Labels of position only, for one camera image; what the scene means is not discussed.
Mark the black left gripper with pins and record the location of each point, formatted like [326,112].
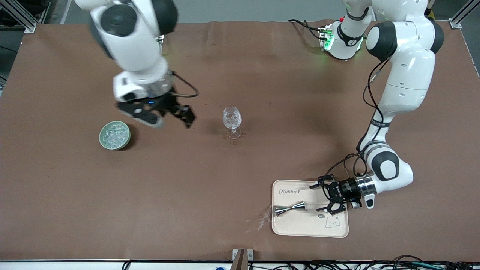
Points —
[344,189]

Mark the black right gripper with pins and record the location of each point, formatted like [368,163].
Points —
[166,103]

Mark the steel double jigger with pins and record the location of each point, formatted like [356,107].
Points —
[281,210]

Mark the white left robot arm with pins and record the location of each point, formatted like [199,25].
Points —
[408,75]

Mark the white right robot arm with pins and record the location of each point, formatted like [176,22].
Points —
[131,48]

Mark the clear stemmed wine glass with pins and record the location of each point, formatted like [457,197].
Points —
[231,116]

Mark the pile of clear ice cubes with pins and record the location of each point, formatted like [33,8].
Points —
[114,135]

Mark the cream rabbit print tray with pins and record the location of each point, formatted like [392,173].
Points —
[300,227]

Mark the brown table cover sheet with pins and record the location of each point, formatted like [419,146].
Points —
[187,187]

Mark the round green bowl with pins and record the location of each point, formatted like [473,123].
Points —
[114,147]

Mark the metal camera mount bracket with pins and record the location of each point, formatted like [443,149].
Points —
[242,258]

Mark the aluminium frame profile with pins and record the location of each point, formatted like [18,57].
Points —
[22,17]
[459,18]

